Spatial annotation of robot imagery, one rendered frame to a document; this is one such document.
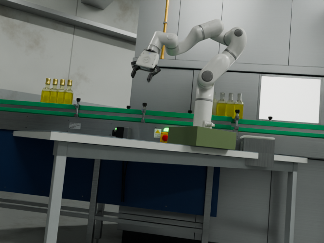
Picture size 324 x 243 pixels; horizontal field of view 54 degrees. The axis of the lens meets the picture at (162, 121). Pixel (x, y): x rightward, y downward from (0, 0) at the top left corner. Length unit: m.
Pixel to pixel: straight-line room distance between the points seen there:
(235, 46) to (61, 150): 1.03
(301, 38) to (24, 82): 3.45
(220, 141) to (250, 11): 1.26
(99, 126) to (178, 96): 0.64
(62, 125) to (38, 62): 2.56
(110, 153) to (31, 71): 3.40
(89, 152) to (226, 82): 1.31
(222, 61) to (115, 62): 3.53
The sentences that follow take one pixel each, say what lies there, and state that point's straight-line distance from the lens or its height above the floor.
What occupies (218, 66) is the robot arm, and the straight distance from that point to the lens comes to 1.65.
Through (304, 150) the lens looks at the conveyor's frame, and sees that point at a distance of 2.20.
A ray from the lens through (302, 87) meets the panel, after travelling 2.44.
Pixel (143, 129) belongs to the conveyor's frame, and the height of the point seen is 0.83.
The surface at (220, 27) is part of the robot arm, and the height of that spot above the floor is 1.39.
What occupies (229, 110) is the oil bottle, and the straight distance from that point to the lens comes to 2.17.
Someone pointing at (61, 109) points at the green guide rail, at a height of 0.93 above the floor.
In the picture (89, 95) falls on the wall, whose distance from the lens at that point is 4.83.
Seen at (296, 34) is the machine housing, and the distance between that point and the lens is 2.56.
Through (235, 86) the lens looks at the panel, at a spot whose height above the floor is 1.22.
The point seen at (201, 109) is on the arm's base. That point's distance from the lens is 1.67.
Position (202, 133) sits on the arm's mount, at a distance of 1.52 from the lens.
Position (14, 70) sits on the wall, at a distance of 4.65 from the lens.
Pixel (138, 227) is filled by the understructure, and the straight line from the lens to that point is 2.44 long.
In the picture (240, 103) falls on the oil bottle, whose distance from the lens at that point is 2.18.
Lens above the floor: 0.72
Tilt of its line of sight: 5 degrees up
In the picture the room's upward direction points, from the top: 5 degrees clockwise
